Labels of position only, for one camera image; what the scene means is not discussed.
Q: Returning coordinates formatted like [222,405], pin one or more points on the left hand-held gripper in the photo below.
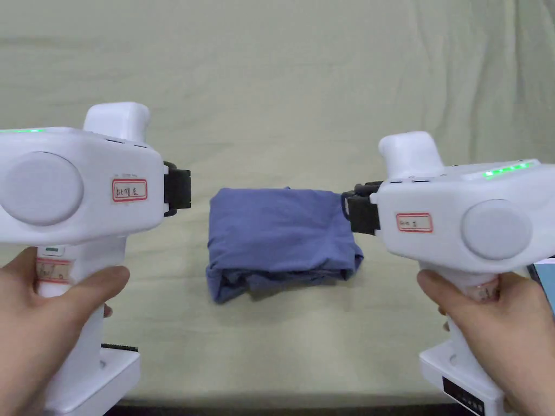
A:
[86,182]

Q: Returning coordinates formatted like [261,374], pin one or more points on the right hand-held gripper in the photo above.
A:
[433,203]

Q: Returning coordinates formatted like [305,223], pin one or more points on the dark blue shirt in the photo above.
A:
[277,229]

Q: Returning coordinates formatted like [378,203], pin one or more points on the person's left hand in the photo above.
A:
[26,329]

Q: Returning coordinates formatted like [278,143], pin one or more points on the person's right hand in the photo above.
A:
[520,338]

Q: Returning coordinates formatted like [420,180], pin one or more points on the bed with pale green sheet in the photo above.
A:
[277,78]

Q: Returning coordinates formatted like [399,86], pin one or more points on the phone with pale screen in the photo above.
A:
[545,284]

